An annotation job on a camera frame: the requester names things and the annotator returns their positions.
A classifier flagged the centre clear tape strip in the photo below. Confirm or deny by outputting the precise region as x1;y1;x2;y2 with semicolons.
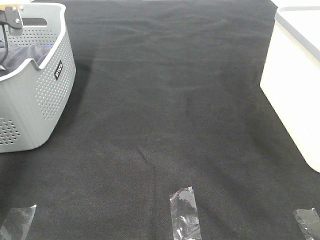
169;186;202;240

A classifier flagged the black table cloth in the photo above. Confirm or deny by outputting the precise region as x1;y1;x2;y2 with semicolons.
0;0;320;240

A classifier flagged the grey perforated laundry basket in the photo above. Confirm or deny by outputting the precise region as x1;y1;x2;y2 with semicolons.
0;0;76;153

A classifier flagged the grey towel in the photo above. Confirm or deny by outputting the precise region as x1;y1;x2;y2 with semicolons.
0;44;52;77

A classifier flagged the right clear tape strip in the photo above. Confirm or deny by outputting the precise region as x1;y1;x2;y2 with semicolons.
293;208;320;240

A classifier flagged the left clear tape strip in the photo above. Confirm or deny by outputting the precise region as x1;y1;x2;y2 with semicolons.
0;204;37;240

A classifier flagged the white plastic storage box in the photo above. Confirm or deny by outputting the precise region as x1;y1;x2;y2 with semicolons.
260;5;320;172

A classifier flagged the clear tape strip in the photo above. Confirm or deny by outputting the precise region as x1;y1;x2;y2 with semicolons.
169;186;202;240
0;204;37;240
293;208;320;240

